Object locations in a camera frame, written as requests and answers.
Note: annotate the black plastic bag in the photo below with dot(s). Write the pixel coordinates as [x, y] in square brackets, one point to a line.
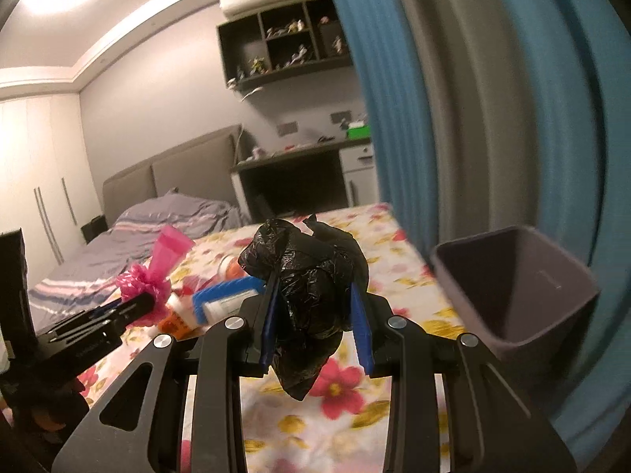
[305, 276]

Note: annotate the white orange bottle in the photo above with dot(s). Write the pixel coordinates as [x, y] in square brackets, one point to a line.
[231, 267]

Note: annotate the orange white tube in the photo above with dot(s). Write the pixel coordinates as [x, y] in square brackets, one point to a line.
[177, 318]

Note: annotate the grey plastic bin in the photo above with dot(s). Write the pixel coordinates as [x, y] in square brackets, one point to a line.
[522, 281]

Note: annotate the blue grey curtain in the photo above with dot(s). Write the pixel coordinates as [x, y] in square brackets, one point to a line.
[394, 108]

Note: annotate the grey striped duvet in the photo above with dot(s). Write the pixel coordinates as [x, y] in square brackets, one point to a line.
[157, 217]

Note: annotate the green box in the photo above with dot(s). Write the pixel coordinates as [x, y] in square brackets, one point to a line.
[359, 132]

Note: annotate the floral blanket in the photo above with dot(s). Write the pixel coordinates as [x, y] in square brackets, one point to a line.
[409, 266]

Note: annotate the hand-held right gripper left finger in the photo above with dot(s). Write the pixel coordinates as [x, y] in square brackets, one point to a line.
[270, 322]

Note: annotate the dark top desk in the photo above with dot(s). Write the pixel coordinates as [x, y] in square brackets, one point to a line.
[296, 150]

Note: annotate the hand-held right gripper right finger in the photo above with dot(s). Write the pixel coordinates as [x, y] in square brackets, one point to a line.
[360, 332]

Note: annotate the white wardrobe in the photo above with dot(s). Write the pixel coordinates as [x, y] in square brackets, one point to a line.
[34, 157]

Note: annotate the pink plastic bag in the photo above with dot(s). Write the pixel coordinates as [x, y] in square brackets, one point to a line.
[165, 256]

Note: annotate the row of figurines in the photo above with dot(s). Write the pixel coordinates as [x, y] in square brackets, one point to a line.
[291, 27]

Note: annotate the grey wall socket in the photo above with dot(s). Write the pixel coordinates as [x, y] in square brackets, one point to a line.
[340, 117]
[287, 128]

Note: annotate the dark wall shelf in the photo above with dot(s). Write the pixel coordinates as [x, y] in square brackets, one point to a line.
[241, 44]

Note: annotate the grey padded headboard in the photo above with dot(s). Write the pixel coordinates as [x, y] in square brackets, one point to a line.
[192, 162]

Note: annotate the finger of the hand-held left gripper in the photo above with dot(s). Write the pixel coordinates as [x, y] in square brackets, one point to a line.
[123, 306]
[84, 342]

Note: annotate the dark nightstand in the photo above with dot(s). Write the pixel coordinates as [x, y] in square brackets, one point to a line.
[93, 229]

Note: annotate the person's left hand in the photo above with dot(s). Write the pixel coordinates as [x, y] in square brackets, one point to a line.
[59, 399]

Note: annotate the white drawer cabinet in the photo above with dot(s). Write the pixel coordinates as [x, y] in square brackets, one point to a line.
[359, 170]

